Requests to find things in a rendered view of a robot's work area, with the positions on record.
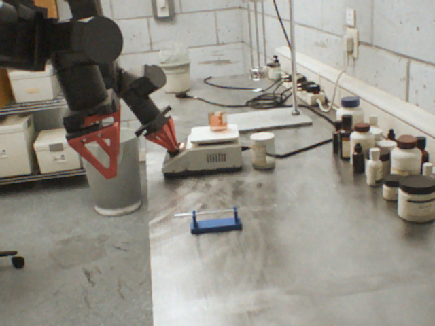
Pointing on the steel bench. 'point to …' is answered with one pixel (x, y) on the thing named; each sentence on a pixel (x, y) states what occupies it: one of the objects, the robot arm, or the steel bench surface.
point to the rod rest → (216, 224)
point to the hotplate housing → (206, 158)
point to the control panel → (178, 152)
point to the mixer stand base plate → (268, 119)
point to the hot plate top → (197, 136)
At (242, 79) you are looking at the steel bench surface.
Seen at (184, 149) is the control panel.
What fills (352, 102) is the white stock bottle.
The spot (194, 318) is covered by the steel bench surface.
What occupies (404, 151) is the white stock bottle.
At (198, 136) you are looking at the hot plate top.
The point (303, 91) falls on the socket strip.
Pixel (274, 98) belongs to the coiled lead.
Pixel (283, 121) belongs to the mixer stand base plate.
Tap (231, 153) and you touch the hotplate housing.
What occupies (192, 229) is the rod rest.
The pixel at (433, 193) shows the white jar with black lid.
